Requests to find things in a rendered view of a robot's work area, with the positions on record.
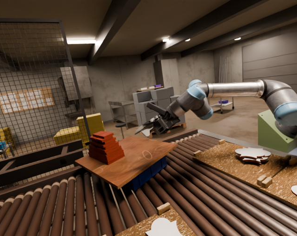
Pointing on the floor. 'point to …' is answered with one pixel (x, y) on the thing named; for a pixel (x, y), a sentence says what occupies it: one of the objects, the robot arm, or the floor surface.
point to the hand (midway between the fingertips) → (141, 132)
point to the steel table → (123, 112)
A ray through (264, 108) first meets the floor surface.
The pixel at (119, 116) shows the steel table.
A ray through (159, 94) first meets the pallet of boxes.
